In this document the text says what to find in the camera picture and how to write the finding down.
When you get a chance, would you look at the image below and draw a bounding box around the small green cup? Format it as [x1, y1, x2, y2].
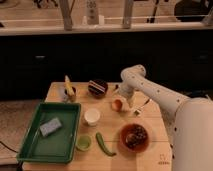
[76, 135, 91, 151]

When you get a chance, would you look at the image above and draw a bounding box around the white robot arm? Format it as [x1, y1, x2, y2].
[118, 64, 213, 171]

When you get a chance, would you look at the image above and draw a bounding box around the green chili pepper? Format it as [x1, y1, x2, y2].
[96, 132, 116, 157]

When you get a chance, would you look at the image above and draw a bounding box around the dark striped bowl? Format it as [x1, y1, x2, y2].
[88, 79, 108, 98]

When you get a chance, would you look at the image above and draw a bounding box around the white remote control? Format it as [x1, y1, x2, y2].
[86, 0, 99, 25]

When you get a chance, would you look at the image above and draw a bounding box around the green plastic tray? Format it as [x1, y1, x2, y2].
[17, 102, 81, 163]

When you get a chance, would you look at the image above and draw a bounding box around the small orange apple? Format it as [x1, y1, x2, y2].
[111, 99, 123, 112]

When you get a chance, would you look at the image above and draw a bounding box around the white paper cup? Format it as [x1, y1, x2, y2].
[84, 108, 101, 126]

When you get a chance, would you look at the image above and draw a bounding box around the yellow banana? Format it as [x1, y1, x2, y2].
[65, 75, 73, 95]

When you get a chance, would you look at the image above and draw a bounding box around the blue sponge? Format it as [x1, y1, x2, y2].
[40, 118, 62, 137]

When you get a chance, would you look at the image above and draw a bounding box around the orange bowl with dark contents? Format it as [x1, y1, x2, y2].
[119, 123, 149, 153]

